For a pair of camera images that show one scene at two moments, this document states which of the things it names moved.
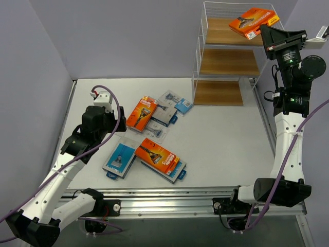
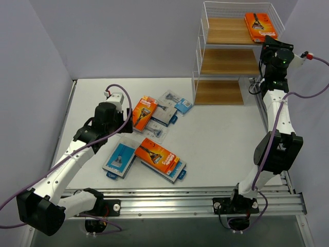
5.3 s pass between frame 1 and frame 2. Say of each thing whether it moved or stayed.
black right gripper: moved
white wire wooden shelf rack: stayed
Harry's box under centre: stayed
